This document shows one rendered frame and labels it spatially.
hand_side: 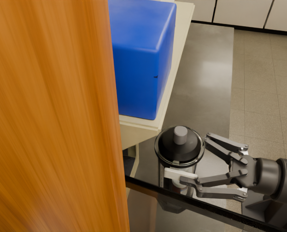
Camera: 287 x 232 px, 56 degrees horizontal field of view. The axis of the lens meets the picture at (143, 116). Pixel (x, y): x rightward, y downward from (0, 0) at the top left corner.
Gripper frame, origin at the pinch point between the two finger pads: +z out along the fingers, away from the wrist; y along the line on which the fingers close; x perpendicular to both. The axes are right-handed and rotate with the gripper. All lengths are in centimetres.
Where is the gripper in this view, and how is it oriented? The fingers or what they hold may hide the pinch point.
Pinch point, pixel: (179, 156)
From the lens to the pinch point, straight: 62.2
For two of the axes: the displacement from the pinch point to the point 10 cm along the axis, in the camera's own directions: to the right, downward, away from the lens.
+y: -2.8, 7.0, -6.6
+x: 0.0, 6.9, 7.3
